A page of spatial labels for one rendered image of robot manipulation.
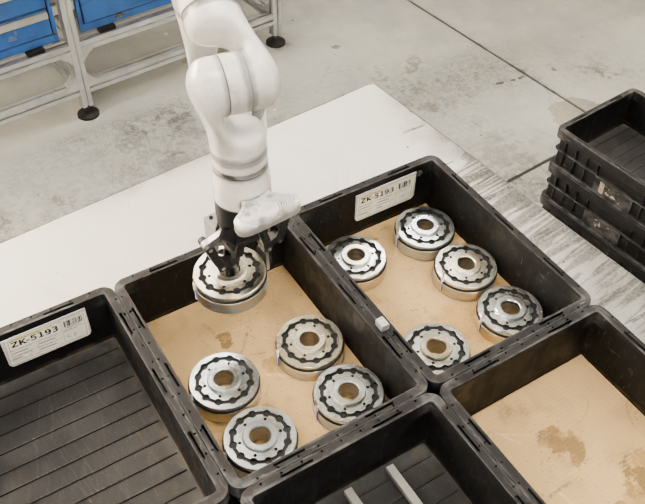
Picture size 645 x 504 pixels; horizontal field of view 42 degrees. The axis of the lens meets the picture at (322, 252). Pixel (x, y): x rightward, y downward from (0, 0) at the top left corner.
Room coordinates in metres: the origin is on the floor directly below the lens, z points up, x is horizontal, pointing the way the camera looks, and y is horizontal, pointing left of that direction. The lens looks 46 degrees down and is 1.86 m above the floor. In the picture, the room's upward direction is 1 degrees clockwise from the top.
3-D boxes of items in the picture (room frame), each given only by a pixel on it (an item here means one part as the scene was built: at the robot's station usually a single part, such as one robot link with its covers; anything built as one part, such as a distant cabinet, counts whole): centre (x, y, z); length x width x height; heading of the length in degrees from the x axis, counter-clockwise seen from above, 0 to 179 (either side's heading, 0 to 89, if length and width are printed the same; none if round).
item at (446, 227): (1.03, -0.18, 0.86); 0.10 x 0.10 x 0.01
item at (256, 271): (0.79, 0.13, 1.00); 0.10 x 0.10 x 0.01
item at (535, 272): (0.90, -0.17, 0.87); 0.40 x 0.30 x 0.11; 32
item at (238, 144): (0.80, 0.11, 1.27); 0.09 x 0.07 x 0.15; 111
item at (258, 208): (0.79, 0.09, 1.17); 0.11 x 0.09 x 0.06; 36
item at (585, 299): (0.90, -0.17, 0.92); 0.40 x 0.30 x 0.02; 32
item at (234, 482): (0.74, 0.08, 0.92); 0.40 x 0.30 x 0.02; 32
